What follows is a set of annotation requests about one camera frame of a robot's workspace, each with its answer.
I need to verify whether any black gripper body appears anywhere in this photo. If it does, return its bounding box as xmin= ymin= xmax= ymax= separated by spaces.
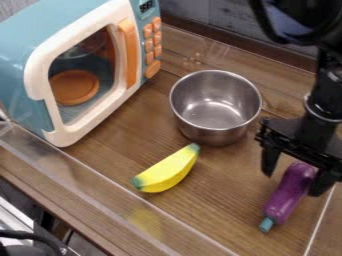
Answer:
xmin=254 ymin=117 xmax=342 ymax=183

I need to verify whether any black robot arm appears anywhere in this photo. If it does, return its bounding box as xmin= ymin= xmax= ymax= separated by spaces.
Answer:
xmin=248 ymin=0 xmax=342 ymax=197

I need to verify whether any black cable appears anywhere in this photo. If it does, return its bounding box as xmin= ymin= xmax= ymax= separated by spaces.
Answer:
xmin=0 ymin=229 xmax=64 ymax=256

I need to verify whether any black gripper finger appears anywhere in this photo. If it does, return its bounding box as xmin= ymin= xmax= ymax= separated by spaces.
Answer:
xmin=309 ymin=166 xmax=342 ymax=197
xmin=262 ymin=144 xmax=280 ymax=177

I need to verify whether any orange microwave turntable plate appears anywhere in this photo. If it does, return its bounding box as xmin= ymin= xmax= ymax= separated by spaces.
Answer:
xmin=49 ymin=70 xmax=99 ymax=106

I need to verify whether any yellow toy banana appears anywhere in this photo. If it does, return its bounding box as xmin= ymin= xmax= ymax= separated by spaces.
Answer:
xmin=131 ymin=143 xmax=200 ymax=193

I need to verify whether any purple toy eggplant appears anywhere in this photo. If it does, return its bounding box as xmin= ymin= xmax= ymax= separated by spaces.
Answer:
xmin=259 ymin=162 xmax=315 ymax=233

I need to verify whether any silver metal pot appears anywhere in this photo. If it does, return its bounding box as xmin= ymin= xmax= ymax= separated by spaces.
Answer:
xmin=170 ymin=70 xmax=263 ymax=146

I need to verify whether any blue toy microwave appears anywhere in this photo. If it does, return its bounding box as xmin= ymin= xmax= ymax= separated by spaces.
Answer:
xmin=0 ymin=0 xmax=162 ymax=147

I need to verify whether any black clamp bracket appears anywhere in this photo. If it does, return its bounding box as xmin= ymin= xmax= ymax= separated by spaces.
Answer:
xmin=33 ymin=223 xmax=80 ymax=256

